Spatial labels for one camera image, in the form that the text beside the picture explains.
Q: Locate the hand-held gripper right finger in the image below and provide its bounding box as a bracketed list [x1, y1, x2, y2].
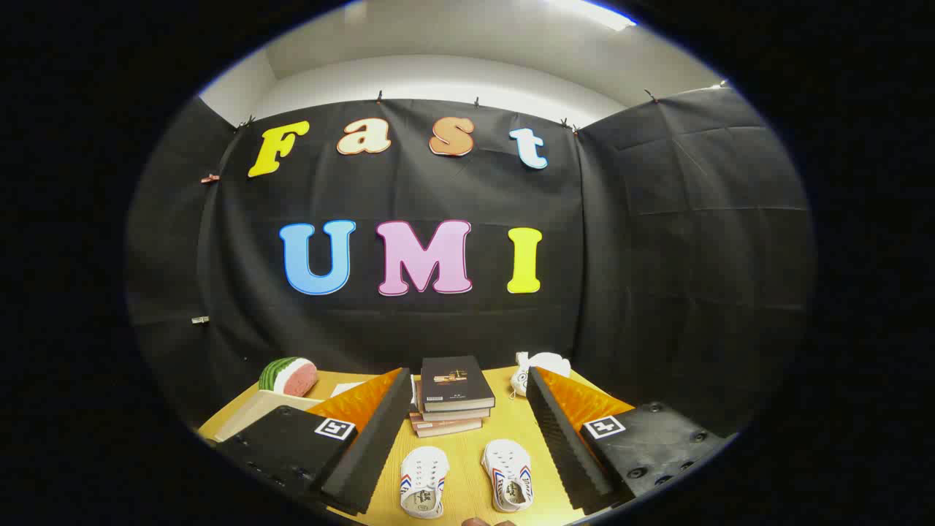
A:
[526, 367, 731, 514]

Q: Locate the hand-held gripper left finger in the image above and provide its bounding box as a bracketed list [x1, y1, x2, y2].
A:
[215, 367, 414, 516]

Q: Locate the white striped canvas shoe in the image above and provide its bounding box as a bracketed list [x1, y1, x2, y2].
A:
[481, 439, 535, 514]
[400, 446, 450, 519]

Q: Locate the cream fabric storage box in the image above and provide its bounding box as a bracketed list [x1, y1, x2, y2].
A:
[214, 389, 324, 441]

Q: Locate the white plush toy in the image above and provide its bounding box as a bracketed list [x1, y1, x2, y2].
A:
[510, 351, 572, 399]

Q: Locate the brown cover book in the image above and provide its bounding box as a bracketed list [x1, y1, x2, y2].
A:
[409, 411, 483, 438]

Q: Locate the dark book with pale pages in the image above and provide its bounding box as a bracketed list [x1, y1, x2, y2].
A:
[419, 404, 492, 423]

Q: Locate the black cover book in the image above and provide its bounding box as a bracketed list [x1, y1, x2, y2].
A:
[421, 356, 496, 412]

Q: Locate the watermelon slice toy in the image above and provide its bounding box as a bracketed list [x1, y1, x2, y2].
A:
[259, 357, 318, 397]

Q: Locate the black backdrop cloth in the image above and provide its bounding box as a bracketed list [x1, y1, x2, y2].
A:
[126, 88, 815, 439]

